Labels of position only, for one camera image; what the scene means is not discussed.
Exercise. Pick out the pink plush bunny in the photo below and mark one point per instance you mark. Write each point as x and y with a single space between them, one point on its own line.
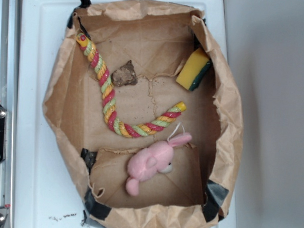
155 159

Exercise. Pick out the twisted multicolour rope toy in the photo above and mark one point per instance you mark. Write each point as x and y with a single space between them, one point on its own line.
109 100

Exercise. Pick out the yellow green sponge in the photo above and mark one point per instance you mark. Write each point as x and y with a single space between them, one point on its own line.
194 70

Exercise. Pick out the aluminium frame rail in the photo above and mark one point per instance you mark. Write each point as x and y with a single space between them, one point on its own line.
10 22

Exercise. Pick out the brown rock chunk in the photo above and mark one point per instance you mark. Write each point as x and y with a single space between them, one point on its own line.
125 75

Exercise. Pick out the brown paper bag liner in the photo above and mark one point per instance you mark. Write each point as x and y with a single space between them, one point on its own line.
158 37

